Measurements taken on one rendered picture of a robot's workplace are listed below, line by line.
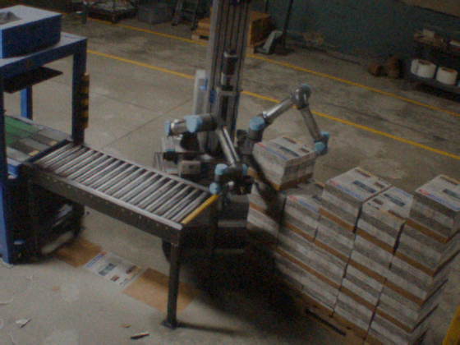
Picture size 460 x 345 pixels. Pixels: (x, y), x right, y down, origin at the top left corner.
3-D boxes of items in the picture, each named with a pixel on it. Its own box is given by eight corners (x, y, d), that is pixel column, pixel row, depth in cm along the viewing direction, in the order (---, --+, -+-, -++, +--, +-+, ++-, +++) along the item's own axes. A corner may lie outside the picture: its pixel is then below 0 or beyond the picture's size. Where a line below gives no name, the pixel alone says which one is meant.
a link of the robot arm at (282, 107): (247, 123, 454) (301, 85, 427) (253, 117, 467) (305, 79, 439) (257, 135, 456) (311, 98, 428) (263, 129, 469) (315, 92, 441)
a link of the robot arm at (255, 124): (245, 136, 446) (247, 120, 440) (250, 131, 458) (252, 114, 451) (259, 140, 443) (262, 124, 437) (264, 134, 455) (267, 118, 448)
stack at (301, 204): (271, 255, 472) (287, 163, 434) (388, 328, 404) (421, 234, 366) (237, 273, 446) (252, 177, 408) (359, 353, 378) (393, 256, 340)
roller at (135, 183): (154, 177, 409) (154, 171, 406) (113, 204, 370) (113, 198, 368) (147, 175, 410) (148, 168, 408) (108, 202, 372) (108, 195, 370)
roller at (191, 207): (210, 198, 393) (211, 191, 390) (173, 230, 354) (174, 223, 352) (204, 195, 395) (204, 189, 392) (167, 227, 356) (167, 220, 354)
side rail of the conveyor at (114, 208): (182, 242, 356) (184, 226, 351) (178, 246, 352) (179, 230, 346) (26, 174, 403) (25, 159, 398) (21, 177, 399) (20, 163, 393)
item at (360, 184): (357, 167, 390) (358, 166, 389) (392, 185, 372) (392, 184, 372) (325, 181, 366) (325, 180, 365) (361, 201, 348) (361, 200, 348)
